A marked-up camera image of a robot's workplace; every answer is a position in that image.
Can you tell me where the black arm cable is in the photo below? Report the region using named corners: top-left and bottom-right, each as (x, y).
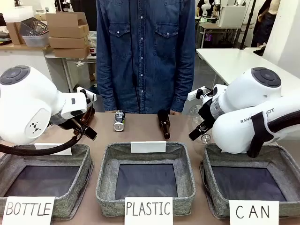
top-left (0, 93), bottom-right (96, 157)
top-left (267, 112), bottom-right (300, 144)

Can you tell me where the silver drink can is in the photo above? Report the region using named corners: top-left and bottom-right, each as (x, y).
top-left (113, 110), bottom-right (127, 132)

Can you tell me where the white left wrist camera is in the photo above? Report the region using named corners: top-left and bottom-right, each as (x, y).
top-left (76, 86), bottom-right (95, 104)

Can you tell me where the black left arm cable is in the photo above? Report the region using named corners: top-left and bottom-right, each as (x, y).
top-left (0, 93), bottom-right (96, 157)

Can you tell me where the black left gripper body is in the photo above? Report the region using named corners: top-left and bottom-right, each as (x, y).
top-left (52, 116), bottom-right (89, 135)

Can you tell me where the clear plastic storage bin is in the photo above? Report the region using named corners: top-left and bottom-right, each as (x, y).
top-left (20, 17), bottom-right (50, 48)

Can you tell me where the flat cardboard box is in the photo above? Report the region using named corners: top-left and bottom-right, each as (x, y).
top-left (48, 36), bottom-right (90, 50)
top-left (53, 46), bottom-right (91, 59)

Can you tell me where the small white bottle basket card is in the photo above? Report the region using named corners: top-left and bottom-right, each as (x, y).
top-left (34, 142), bottom-right (73, 156)

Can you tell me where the white CAN label card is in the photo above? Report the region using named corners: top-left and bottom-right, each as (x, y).
top-left (228, 199), bottom-right (280, 225)

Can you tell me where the clear plastic bottle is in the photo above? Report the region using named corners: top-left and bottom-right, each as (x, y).
top-left (188, 105), bottom-right (212, 144)

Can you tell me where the open cardboard box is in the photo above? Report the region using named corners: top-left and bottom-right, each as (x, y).
top-left (45, 11), bottom-right (90, 39)

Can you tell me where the long white table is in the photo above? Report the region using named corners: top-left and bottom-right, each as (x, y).
top-left (195, 47), bottom-right (300, 94)

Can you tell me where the dark brown glass bottle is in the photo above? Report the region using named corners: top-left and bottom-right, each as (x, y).
top-left (157, 109), bottom-right (171, 140)

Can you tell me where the small white plastic basket card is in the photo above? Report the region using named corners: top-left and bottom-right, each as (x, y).
top-left (131, 141), bottom-right (167, 154)

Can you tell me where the person left forearm denim sleeve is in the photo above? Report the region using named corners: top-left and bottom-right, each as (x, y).
top-left (172, 52), bottom-right (196, 113)

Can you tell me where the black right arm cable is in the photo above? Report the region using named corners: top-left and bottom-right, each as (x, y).
top-left (267, 112), bottom-right (300, 144)

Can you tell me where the small cardboard box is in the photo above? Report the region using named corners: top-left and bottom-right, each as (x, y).
top-left (6, 21), bottom-right (25, 45)

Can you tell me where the white equipment box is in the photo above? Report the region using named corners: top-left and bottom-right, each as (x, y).
top-left (217, 5), bottom-right (247, 29)

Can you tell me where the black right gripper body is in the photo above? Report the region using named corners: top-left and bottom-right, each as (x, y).
top-left (197, 99), bottom-right (217, 129)

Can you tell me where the background work table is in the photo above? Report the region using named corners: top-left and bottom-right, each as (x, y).
top-left (196, 22), bottom-right (244, 49)

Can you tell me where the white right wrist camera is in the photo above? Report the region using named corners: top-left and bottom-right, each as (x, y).
top-left (187, 86), bottom-right (214, 102)

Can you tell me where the grey fabric plastic basket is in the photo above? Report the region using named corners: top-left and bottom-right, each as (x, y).
top-left (95, 141), bottom-right (196, 218)

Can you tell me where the standing background person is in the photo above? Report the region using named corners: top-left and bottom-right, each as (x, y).
top-left (251, 0), bottom-right (281, 48)

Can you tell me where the black tripod pole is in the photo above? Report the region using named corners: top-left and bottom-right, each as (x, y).
top-left (242, 0), bottom-right (258, 50)

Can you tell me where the grey fabric can basket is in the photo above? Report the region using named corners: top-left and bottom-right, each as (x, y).
top-left (200, 142), bottom-right (300, 220)

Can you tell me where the white foam box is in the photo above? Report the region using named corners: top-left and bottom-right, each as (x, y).
top-left (0, 5), bottom-right (35, 23)

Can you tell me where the person right forearm denim sleeve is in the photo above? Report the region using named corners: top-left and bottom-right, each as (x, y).
top-left (96, 52), bottom-right (120, 113)

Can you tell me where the white PLASTIC label card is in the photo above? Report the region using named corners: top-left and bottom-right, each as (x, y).
top-left (124, 196), bottom-right (173, 225)

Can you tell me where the person torso denim shirt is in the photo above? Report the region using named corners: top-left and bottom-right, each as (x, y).
top-left (96, 0), bottom-right (196, 115)

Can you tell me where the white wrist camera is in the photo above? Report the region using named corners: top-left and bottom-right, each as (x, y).
top-left (76, 86), bottom-right (95, 104)
top-left (187, 86), bottom-right (214, 102)

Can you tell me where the black arm strap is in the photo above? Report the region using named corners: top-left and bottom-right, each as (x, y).
top-left (247, 112), bottom-right (274, 158)

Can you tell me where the grey fabric bottle basket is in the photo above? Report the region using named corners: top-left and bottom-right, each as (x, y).
top-left (0, 143), bottom-right (95, 220)

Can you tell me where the white BOTTLE label card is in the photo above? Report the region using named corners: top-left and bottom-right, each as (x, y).
top-left (2, 196), bottom-right (56, 225)

